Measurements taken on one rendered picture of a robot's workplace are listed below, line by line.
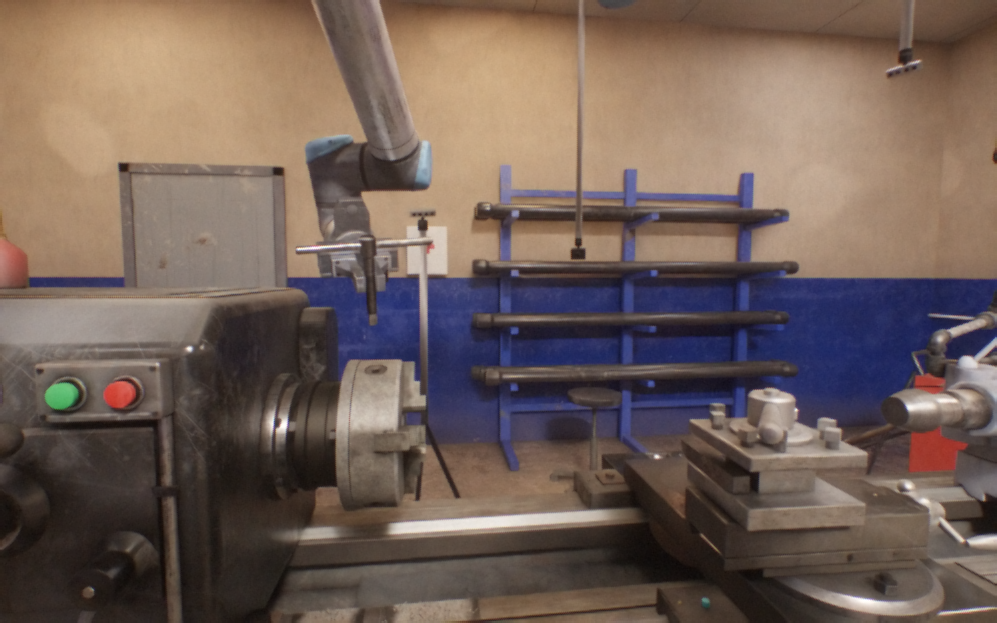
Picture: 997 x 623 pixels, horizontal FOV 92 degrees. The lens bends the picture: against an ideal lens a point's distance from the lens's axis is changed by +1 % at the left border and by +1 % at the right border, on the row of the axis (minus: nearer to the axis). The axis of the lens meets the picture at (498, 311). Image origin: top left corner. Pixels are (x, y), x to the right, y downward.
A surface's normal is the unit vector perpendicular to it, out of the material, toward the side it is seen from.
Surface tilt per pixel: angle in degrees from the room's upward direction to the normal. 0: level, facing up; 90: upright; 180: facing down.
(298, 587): 90
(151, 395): 90
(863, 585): 0
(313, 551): 90
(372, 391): 43
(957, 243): 90
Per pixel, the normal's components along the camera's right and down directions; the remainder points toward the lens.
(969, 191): -0.99, 0.00
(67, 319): 0.09, -0.66
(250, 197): 0.13, 0.07
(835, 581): 0.00, -1.00
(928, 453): -0.89, 0.04
